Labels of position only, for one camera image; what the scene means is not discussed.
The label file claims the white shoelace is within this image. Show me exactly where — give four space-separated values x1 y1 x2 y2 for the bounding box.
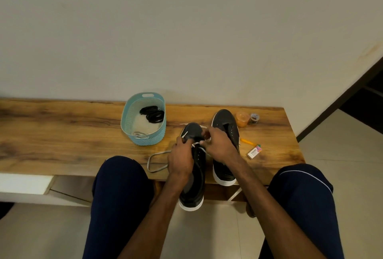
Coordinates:
147 123 212 174

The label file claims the person's right hand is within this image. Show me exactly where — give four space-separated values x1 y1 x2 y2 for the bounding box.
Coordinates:
199 126 240 164

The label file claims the person's right leg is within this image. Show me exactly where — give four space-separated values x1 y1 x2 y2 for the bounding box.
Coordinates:
259 164 345 259

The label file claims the person's leg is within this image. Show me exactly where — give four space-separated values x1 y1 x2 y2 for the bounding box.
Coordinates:
83 156 155 259
259 164 345 259

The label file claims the person's left hand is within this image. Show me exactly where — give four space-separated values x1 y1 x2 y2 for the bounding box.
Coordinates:
167 136 195 180

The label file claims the person's left leg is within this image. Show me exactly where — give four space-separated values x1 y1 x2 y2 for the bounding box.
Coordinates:
83 156 155 259

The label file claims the person's right forearm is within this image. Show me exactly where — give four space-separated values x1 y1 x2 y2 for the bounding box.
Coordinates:
230 158 327 259

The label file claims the black shoelaces bundle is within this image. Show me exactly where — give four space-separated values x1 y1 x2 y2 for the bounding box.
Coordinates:
139 106 165 124

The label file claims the black sneaker with white sole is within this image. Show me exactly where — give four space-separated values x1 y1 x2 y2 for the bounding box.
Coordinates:
211 109 241 186
179 122 207 212

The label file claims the yellow pen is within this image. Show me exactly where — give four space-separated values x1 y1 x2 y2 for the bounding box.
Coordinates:
240 138 261 148

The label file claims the dark door frame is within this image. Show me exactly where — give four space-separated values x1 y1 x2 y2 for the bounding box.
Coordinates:
296 57 383 143

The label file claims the teal plastic basket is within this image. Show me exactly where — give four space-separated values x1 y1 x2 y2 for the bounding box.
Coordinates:
120 92 167 146

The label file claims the white shoelaces bundle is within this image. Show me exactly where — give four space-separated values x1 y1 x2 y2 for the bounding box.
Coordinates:
131 115 158 137

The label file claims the orange round container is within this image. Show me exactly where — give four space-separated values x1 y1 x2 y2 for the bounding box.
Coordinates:
235 111 251 128

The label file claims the small pink and white box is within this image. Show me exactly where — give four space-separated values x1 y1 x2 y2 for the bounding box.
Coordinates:
247 145 263 160

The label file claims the person's left forearm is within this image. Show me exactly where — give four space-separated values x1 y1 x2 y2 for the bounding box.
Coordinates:
118 174 188 259

